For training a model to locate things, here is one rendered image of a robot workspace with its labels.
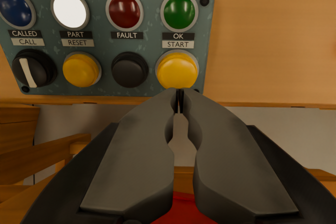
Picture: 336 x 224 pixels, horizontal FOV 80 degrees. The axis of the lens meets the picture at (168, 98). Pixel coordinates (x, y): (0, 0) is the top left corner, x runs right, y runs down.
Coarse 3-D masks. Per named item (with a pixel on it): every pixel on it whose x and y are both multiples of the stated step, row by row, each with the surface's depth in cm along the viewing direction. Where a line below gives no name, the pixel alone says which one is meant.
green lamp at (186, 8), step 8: (168, 0) 12; (176, 0) 12; (184, 0) 12; (168, 8) 13; (176, 8) 13; (184, 8) 13; (192, 8) 13; (168, 16) 13; (176, 16) 13; (184, 16) 13; (192, 16) 13; (168, 24) 13; (176, 24) 13; (184, 24) 13
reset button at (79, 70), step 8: (72, 56) 14; (80, 56) 14; (64, 64) 14; (72, 64) 14; (80, 64) 14; (88, 64) 14; (64, 72) 14; (72, 72) 14; (80, 72) 14; (88, 72) 14; (96, 72) 15; (72, 80) 14; (80, 80) 14; (88, 80) 14
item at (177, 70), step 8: (168, 56) 14; (176, 56) 14; (184, 56) 14; (160, 64) 14; (168, 64) 14; (176, 64) 14; (184, 64) 14; (192, 64) 14; (160, 72) 14; (168, 72) 14; (176, 72) 14; (184, 72) 14; (192, 72) 14; (160, 80) 14; (168, 80) 14; (176, 80) 14; (184, 80) 14; (192, 80) 14
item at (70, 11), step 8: (56, 0) 13; (64, 0) 12; (72, 0) 12; (56, 8) 13; (64, 8) 13; (72, 8) 13; (80, 8) 13; (56, 16) 13; (64, 16) 13; (72, 16) 13; (80, 16) 13; (64, 24) 13; (72, 24) 13; (80, 24) 13
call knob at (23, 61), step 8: (16, 56) 14; (24, 56) 14; (32, 56) 14; (40, 56) 14; (16, 64) 14; (24, 64) 14; (32, 64) 14; (40, 64) 14; (48, 64) 15; (16, 72) 14; (24, 72) 14; (32, 72) 14; (40, 72) 14; (48, 72) 15; (24, 80) 14; (32, 80) 14; (40, 80) 15; (48, 80) 15
